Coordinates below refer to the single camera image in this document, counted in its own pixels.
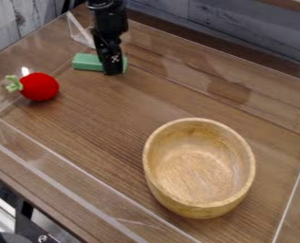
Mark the green rectangular block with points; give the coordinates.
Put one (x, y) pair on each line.
(88, 62)

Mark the black metal table leg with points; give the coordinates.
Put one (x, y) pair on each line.
(25, 227)

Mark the clear acrylic corner bracket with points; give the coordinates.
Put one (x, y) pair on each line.
(79, 34)

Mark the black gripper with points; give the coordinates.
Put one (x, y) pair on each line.
(110, 25)

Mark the red plush tomato toy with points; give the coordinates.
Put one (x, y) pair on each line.
(37, 86)

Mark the light wooden bowl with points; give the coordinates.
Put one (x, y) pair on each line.
(199, 167)

